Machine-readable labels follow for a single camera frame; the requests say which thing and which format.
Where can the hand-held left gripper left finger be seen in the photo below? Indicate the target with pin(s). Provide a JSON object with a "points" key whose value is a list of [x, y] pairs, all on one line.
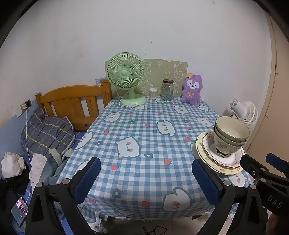
{"points": [[88, 178]]}

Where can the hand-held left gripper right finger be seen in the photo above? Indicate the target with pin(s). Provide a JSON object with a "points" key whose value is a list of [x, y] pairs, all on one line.
{"points": [[207, 180]]}

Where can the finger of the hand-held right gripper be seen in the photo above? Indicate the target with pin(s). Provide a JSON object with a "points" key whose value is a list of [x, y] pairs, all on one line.
{"points": [[250, 167], [276, 162]]}

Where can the floral ceramic bowl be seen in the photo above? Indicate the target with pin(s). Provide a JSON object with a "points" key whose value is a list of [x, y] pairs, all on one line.
{"points": [[223, 148], [230, 126], [242, 142]]}

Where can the white red-rimmed plate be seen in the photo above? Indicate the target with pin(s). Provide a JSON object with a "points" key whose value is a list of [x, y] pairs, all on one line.
{"points": [[211, 146]]}

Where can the denim garment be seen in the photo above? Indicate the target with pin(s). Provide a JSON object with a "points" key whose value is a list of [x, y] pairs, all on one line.
{"points": [[56, 165]]}

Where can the white garment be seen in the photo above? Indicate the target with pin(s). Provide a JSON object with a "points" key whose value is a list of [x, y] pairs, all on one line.
{"points": [[37, 167]]}

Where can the white standing fan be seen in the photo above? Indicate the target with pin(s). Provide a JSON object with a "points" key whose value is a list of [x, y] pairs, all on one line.
{"points": [[246, 110]]}

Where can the grey plaid pillow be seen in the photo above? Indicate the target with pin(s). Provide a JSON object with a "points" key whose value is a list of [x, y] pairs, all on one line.
{"points": [[47, 133]]}

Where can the beige door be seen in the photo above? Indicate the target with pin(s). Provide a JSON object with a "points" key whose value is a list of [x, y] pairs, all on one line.
{"points": [[277, 101]]}

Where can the blue checked tablecloth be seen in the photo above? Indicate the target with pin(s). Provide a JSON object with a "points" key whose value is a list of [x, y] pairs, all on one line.
{"points": [[146, 140]]}

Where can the smartphone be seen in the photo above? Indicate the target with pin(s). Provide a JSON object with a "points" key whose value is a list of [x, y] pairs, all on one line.
{"points": [[20, 210]]}

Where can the dark clothing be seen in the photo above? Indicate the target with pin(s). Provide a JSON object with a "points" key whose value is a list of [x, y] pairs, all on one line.
{"points": [[13, 187]]}

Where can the wooden headboard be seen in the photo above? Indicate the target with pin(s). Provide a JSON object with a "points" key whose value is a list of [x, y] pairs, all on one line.
{"points": [[67, 104]]}

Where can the white crumpled cloth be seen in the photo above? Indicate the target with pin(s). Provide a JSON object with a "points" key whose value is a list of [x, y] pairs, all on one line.
{"points": [[11, 165]]}

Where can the purple plush bunny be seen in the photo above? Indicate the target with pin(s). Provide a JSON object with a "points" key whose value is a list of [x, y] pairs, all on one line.
{"points": [[190, 92]]}

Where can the glass jar with dark lid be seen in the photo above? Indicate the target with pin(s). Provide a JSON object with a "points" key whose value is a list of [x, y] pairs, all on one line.
{"points": [[167, 91]]}

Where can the cotton swab container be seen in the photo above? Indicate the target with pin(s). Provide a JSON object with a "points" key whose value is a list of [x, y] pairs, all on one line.
{"points": [[153, 93]]}

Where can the green desk fan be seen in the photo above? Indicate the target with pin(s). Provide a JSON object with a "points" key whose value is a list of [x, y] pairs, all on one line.
{"points": [[125, 72]]}

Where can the green patterned board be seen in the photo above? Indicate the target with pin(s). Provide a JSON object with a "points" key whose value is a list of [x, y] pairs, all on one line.
{"points": [[162, 67]]}

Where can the wall socket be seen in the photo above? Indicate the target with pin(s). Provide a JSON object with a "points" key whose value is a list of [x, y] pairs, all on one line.
{"points": [[26, 105]]}

